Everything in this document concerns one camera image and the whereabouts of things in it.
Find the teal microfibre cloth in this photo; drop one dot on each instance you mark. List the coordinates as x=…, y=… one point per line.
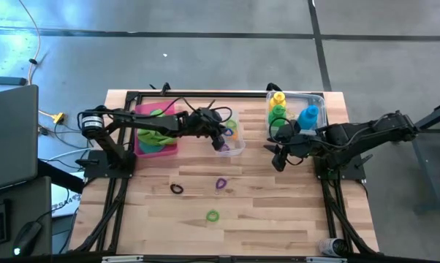
x=150, y=148

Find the silver aluminium bracket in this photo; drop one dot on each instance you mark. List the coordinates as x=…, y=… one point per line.
x=326, y=259
x=123, y=259

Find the grey computer monitor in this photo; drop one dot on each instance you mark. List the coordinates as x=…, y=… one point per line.
x=11, y=135

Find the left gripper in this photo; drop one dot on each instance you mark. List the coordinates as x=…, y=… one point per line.
x=203, y=122

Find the green sports bottle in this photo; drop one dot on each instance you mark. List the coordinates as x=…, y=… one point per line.
x=277, y=115

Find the green microfibre cloth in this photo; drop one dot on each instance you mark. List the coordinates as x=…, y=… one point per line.
x=150, y=135

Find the white drink can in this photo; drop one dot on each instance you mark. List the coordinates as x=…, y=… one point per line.
x=331, y=247

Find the dark grey desk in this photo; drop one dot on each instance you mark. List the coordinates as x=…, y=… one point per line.
x=30, y=204

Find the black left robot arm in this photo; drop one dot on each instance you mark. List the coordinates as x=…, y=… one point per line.
x=143, y=122

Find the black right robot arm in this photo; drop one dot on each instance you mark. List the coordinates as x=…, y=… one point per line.
x=370, y=133

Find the black aluminium table frame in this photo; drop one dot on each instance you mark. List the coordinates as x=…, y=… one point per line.
x=242, y=94

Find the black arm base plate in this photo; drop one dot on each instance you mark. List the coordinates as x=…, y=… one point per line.
x=95, y=170
x=351, y=173

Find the blue sports bottle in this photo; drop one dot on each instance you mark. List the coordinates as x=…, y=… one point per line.
x=307, y=117

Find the black flat bar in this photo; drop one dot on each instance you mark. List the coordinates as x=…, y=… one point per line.
x=4, y=80

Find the large clear plastic bin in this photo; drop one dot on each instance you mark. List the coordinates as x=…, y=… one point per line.
x=296, y=98

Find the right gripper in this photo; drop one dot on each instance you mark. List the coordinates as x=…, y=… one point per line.
x=298, y=142

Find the black metal stand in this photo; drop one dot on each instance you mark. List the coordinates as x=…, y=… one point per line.
x=432, y=117

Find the black curved clamp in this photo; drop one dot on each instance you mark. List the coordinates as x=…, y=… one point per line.
x=273, y=87
x=165, y=87

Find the pink plastic tray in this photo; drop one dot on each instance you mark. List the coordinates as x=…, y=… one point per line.
x=143, y=109

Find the yellow sports bottle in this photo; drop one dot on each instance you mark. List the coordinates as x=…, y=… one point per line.
x=278, y=99

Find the black computer mouse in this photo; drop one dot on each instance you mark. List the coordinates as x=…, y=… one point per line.
x=24, y=239

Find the white printed sheet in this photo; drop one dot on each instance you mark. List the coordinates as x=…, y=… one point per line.
x=64, y=204

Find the small clear plastic bin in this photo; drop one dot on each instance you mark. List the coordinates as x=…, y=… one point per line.
x=238, y=146

